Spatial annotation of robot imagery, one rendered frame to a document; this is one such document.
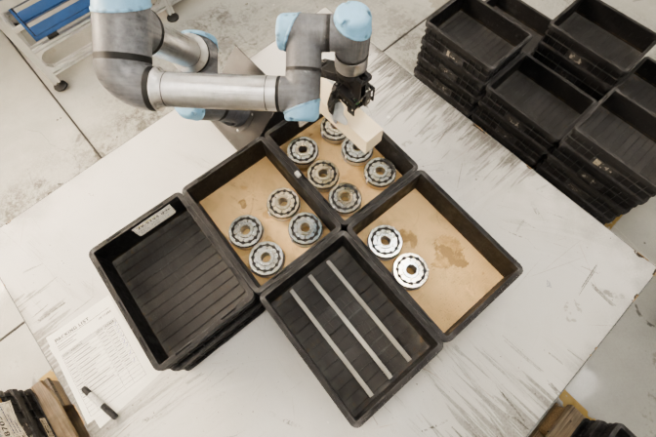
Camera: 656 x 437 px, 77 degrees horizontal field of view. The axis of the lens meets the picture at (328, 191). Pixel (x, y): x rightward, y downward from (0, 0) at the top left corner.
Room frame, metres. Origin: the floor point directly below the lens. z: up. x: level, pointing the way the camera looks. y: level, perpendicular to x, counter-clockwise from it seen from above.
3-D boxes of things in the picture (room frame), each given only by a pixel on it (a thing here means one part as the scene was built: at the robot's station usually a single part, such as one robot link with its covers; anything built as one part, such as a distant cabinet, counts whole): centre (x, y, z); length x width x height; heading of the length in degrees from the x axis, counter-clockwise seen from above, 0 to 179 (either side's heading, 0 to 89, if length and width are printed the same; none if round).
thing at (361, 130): (0.66, -0.05, 1.07); 0.24 x 0.06 x 0.06; 40
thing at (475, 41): (1.43, -0.73, 0.37); 0.40 x 0.30 x 0.45; 40
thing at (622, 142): (0.81, -1.25, 0.37); 0.40 x 0.30 x 0.45; 40
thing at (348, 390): (0.13, -0.04, 0.87); 0.40 x 0.30 x 0.11; 36
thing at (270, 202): (0.49, 0.14, 0.86); 0.10 x 0.10 x 0.01
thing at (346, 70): (0.64, -0.07, 1.31); 0.08 x 0.08 x 0.05
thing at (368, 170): (0.58, -0.17, 0.86); 0.10 x 0.10 x 0.01
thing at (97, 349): (0.08, 0.71, 0.70); 0.33 x 0.23 x 0.01; 40
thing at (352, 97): (0.64, -0.07, 1.23); 0.09 x 0.08 x 0.12; 40
